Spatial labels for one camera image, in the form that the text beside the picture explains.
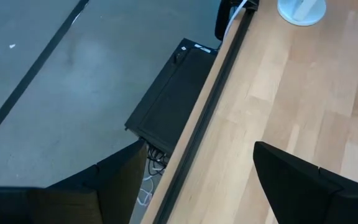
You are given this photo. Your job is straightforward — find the black cable bundle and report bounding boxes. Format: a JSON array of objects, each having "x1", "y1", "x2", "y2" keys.
[{"x1": 147, "y1": 142, "x2": 171, "y2": 177}]

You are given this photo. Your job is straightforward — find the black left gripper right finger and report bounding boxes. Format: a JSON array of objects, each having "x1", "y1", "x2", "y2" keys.
[{"x1": 252, "y1": 141, "x2": 358, "y2": 224}]

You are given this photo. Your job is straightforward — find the black equipment case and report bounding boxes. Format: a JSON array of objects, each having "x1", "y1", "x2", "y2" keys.
[{"x1": 124, "y1": 37, "x2": 219, "y2": 156}]

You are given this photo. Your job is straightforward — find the black corner clamp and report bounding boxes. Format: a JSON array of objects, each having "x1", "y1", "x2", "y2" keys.
[{"x1": 214, "y1": 0, "x2": 260, "y2": 42}]

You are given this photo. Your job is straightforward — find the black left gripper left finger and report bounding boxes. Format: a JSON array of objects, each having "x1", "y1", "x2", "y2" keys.
[{"x1": 0, "y1": 139, "x2": 149, "y2": 224}]

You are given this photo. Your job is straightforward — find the white cable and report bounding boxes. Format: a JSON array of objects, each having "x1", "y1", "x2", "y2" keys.
[
  {"x1": 221, "y1": 0, "x2": 249, "y2": 42},
  {"x1": 135, "y1": 174, "x2": 155, "y2": 208}
]

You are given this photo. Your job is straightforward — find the black table frame rail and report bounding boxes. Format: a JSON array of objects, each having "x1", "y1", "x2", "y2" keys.
[{"x1": 152, "y1": 8, "x2": 258, "y2": 224}]

